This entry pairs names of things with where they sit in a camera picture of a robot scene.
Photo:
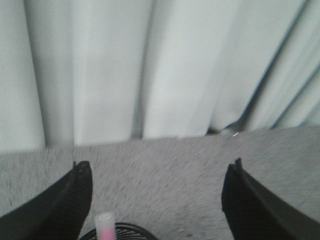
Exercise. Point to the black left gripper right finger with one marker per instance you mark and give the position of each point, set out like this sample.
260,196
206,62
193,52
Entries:
255,213

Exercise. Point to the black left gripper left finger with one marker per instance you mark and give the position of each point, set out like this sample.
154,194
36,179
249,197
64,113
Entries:
58,213

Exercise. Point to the pink pen with clear cap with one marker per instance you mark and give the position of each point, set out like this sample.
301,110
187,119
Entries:
105,224

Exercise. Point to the black mesh pen holder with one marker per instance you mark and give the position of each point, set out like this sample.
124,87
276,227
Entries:
124,231

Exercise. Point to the light grey curtain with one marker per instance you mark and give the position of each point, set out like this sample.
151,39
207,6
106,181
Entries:
85,72

